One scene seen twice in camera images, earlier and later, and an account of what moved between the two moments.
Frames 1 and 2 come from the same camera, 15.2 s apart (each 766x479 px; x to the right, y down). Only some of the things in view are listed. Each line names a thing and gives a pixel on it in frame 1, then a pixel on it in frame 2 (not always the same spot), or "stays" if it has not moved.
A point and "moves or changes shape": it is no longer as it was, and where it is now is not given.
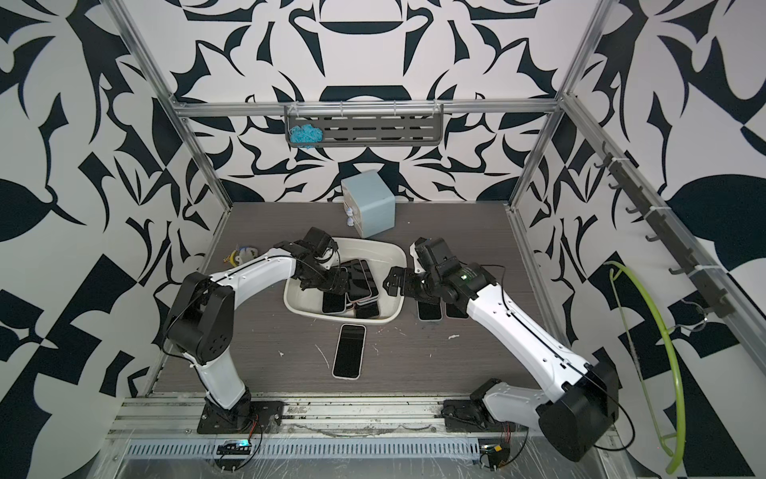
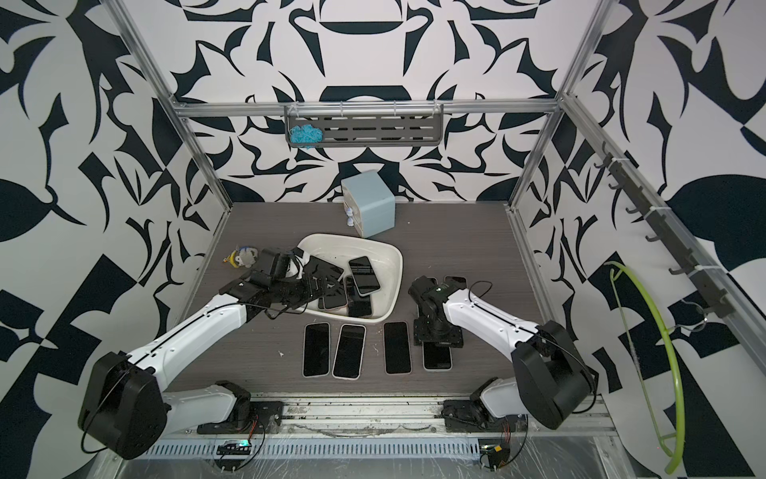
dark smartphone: x=430 y=310 moves or changes shape
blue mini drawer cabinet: x=370 y=207 stays
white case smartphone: x=349 y=351 stays
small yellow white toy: x=239 y=255 stays
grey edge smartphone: x=333 y=302 → x=316 y=349
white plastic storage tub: x=384 y=254 stays
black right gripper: x=402 y=287 → x=446 y=337
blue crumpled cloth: x=305 y=134 stays
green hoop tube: x=674 y=362 stays
